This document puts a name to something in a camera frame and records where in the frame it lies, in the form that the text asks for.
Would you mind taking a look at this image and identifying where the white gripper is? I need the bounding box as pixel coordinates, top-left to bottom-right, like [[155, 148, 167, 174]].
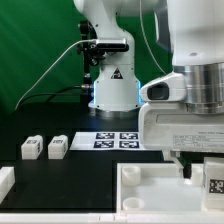
[[138, 103, 224, 179]]

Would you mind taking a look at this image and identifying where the white square tabletop part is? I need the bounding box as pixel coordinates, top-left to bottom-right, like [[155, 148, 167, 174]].
[[116, 163, 203, 214]]

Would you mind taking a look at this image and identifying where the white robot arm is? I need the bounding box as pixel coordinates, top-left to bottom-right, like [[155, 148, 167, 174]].
[[73, 0, 224, 154]]

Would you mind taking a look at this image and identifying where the white tag calibration sheet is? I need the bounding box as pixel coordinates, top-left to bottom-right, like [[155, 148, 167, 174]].
[[70, 132, 144, 151]]

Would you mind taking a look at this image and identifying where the front white obstacle bar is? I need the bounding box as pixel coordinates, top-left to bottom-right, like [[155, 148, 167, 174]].
[[0, 213, 224, 224]]

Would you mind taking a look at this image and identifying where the left white obstacle block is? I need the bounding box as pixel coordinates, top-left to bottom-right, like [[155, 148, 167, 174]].
[[0, 167, 15, 204]]

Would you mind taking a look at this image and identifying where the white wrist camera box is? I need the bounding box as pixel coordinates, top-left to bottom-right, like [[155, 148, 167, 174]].
[[140, 72, 187, 102]]

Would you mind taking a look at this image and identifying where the black base cable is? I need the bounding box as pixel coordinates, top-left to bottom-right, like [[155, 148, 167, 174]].
[[19, 84, 94, 107]]

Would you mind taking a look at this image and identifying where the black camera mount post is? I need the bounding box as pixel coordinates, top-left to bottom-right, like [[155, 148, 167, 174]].
[[77, 21, 132, 111]]

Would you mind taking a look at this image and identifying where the grey camera cable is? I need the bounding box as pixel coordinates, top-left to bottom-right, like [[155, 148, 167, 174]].
[[14, 38, 98, 111]]

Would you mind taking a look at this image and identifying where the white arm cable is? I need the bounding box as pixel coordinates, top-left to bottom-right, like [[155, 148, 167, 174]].
[[138, 0, 167, 75]]

